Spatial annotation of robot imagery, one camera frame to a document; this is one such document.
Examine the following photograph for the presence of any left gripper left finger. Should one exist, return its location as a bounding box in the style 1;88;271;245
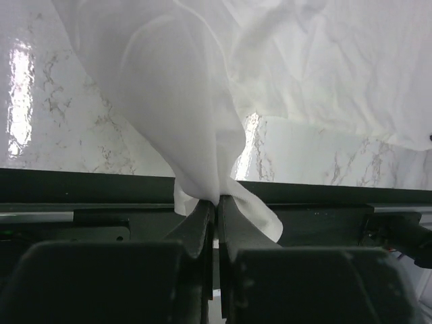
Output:
165;200;215;323

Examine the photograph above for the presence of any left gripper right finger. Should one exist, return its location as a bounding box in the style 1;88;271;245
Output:
217;196;281;323

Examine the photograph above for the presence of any white printed t shirt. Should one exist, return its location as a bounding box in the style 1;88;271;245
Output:
53;1;431;241

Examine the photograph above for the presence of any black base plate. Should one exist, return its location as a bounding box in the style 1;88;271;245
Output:
0;167;432;271

